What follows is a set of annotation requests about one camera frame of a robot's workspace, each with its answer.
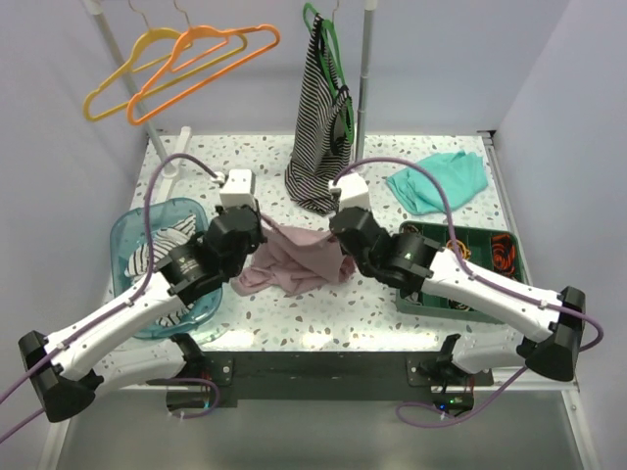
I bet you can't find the pink tank top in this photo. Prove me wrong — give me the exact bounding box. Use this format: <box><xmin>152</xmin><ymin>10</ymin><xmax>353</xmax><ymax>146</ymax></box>
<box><xmin>231</xmin><ymin>214</ymin><xmax>356</xmax><ymax>297</ymax></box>

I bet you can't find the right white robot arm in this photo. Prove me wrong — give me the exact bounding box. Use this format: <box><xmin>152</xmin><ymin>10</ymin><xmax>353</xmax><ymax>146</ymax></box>
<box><xmin>329</xmin><ymin>208</ymin><xmax>585</xmax><ymax>385</ymax></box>

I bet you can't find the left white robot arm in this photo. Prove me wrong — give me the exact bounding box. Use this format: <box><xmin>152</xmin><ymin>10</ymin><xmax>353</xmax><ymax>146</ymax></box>
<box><xmin>19</xmin><ymin>204</ymin><xmax>265</xmax><ymax>423</ymax></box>

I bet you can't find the black white striped top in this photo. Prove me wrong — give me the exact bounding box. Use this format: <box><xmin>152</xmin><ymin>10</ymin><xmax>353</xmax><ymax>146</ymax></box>
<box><xmin>284</xmin><ymin>15</ymin><xmax>353</xmax><ymax>215</ymax></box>

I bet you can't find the green hanger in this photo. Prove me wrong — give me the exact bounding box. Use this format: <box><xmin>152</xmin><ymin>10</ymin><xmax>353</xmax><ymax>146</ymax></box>
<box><xmin>320</xmin><ymin>1</ymin><xmax>355</xmax><ymax>144</ymax></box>

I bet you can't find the orange hanger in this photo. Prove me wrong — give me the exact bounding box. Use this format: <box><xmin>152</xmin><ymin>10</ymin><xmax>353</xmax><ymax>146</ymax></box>
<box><xmin>125</xmin><ymin>23</ymin><xmax>281</xmax><ymax>125</ymax></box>

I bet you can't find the yellow hanger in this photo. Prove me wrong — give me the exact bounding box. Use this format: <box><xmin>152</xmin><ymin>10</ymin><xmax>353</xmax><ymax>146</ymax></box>
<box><xmin>82</xmin><ymin>0</ymin><xmax>248</xmax><ymax>122</ymax></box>

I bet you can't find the zebra striped garment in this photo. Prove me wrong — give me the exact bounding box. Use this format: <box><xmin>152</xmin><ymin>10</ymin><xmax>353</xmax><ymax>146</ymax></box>
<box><xmin>121</xmin><ymin>214</ymin><xmax>210</xmax><ymax>328</ymax></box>

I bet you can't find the teal plastic basin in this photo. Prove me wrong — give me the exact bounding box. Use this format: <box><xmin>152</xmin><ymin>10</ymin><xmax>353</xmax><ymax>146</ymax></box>
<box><xmin>110</xmin><ymin>198</ymin><xmax>222</xmax><ymax>341</ymax></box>

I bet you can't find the yellow rolled band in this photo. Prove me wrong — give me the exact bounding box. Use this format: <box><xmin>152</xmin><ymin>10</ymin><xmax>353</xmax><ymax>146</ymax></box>
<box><xmin>446</xmin><ymin>239</ymin><xmax>472</xmax><ymax>259</ymax></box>

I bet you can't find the teal cloth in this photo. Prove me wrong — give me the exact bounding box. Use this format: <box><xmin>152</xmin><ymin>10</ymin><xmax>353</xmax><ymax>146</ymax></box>
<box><xmin>386</xmin><ymin>151</ymin><xmax>488</xmax><ymax>215</ymax></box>

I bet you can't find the black white patterned roll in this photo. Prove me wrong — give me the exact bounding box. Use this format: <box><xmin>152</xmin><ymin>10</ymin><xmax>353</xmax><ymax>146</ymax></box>
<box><xmin>402</xmin><ymin>291</ymin><xmax>474</xmax><ymax>312</ymax></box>

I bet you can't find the white clothes rack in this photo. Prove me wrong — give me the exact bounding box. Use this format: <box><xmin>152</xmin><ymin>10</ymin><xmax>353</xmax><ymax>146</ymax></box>
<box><xmin>80</xmin><ymin>0</ymin><xmax>381</xmax><ymax>222</ymax></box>

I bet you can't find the green compartment tray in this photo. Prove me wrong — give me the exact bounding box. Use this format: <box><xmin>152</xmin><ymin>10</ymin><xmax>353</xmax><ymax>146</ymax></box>
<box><xmin>395</xmin><ymin>221</ymin><xmax>526</xmax><ymax>324</ymax></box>

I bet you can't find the orange black rolled belt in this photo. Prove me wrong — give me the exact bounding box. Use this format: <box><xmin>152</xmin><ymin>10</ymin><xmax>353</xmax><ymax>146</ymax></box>
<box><xmin>491</xmin><ymin>233</ymin><xmax>516</xmax><ymax>279</ymax></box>

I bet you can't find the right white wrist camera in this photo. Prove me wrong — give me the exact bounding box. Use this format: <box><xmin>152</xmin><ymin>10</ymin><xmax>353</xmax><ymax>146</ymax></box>
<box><xmin>328</xmin><ymin>173</ymin><xmax>371</xmax><ymax>212</ymax></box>

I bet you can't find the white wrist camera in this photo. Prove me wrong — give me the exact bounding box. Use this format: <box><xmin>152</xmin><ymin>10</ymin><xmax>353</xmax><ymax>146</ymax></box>
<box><xmin>328</xmin><ymin>173</ymin><xmax>371</xmax><ymax>212</ymax></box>
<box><xmin>211</xmin><ymin>168</ymin><xmax>258</xmax><ymax>211</ymax></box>

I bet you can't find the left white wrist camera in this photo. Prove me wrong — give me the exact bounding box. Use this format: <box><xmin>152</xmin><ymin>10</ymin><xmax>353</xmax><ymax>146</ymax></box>
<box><xmin>211</xmin><ymin>168</ymin><xmax>258</xmax><ymax>211</ymax></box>

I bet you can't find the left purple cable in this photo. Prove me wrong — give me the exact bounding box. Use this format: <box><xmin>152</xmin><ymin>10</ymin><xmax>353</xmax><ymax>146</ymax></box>
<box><xmin>0</xmin><ymin>154</ymin><xmax>226</xmax><ymax>442</ymax></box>

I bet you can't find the purple cable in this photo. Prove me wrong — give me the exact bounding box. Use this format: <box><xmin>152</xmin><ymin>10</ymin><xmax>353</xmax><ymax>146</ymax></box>
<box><xmin>332</xmin><ymin>157</ymin><xmax>606</xmax><ymax>431</ymax></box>
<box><xmin>0</xmin><ymin>154</ymin><xmax>226</xmax><ymax>442</ymax></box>

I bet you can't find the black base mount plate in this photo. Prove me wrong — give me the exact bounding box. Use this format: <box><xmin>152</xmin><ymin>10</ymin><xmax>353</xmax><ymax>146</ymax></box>
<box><xmin>146</xmin><ymin>337</ymin><xmax>495</xmax><ymax>420</ymax></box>

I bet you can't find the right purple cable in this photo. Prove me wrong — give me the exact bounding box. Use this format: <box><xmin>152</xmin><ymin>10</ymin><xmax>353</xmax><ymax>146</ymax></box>
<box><xmin>332</xmin><ymin>157</ymin><xmax>606</xmax><ymax>431</ymax></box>

